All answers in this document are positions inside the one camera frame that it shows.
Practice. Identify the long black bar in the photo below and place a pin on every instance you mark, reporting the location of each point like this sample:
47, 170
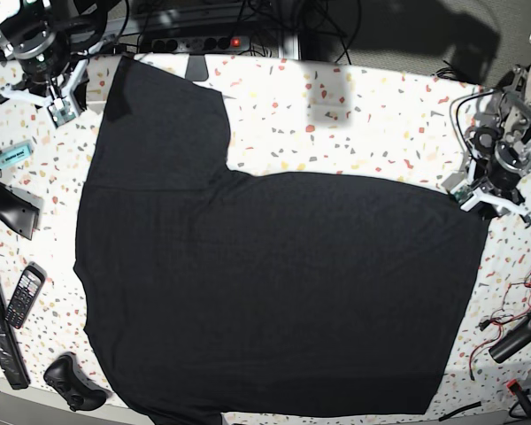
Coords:
11, 361

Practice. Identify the black game controller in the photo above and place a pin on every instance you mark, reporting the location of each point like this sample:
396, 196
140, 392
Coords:
61, 375

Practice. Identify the black power strip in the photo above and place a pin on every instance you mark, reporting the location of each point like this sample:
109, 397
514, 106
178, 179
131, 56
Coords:
197, 45

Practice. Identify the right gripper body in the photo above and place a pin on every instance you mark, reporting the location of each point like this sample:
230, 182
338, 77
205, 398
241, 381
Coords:
50, 79

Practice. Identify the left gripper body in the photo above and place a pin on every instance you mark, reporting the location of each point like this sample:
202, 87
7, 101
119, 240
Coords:
494, 180

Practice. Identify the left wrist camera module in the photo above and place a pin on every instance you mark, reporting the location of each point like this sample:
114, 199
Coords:
462, 193

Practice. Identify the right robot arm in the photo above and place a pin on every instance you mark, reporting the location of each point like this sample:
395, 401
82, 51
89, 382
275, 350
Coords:
42, 44

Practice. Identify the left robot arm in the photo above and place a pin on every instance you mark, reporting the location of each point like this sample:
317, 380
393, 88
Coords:
494, 129

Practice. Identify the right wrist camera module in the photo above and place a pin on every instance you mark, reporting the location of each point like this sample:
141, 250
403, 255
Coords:
61, 111

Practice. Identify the black T-shirt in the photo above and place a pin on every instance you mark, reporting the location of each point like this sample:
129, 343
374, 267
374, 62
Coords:
211, 291

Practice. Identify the teal highlighter marker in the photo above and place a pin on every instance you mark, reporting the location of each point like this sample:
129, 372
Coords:
14, 154

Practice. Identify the red handled tool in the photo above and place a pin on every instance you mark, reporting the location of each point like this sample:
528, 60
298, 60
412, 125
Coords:
523, 400

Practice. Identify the black cable strip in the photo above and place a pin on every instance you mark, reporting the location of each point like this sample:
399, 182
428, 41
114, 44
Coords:
460, 410

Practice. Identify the black handheld scanner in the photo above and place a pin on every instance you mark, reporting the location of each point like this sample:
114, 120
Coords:
20, 210

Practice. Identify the black cylinder tool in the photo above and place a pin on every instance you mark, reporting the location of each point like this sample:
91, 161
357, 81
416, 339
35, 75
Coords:
513, 342

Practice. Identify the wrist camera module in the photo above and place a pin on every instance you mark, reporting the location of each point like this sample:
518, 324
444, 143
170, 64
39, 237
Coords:
61, 111
462, 193

